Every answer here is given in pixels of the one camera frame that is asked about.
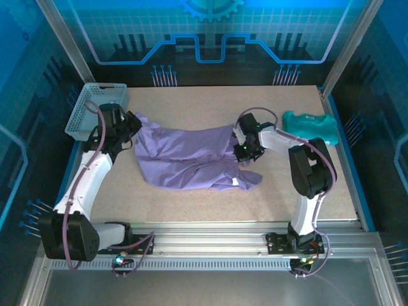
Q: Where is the aluminium frame post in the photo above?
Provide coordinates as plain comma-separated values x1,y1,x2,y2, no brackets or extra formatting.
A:
35,0,96,84
320,0,386,98

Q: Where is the purple t-shirt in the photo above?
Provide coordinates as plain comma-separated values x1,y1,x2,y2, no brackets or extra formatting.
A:
133,111,264,192

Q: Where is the blue table edge strip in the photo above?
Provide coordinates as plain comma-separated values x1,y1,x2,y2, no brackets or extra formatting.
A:
324,94,376,231
47,140,82,232

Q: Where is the folded teal t-shirt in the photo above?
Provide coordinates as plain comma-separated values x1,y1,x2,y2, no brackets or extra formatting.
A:
281,110,339,147

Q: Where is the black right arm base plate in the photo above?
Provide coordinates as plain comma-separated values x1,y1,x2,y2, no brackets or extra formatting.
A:
265,231,325,256

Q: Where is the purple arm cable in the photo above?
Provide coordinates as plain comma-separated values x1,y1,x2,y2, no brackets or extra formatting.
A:
62,99,156,279
235,107,338,280

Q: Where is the pale blue perforated plastic basket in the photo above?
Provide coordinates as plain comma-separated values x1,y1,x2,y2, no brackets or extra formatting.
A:
64,82,131,143

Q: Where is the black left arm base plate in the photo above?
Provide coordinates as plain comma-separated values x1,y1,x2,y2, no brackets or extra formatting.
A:
127,231,156,256

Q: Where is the slotted grey cable duct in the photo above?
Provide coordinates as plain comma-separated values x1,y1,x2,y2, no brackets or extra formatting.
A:
50,258,293,272

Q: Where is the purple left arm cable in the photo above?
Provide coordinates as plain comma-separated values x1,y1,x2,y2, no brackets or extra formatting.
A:
62,99,156,279

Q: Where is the small LED circuit board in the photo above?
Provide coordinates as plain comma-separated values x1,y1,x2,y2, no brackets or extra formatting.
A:
289,254,316,267
111,254,135,269

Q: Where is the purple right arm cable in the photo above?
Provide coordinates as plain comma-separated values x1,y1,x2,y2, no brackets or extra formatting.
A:
235,107,338,280

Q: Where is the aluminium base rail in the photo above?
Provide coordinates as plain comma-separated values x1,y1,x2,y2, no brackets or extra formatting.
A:
43,221,382,259

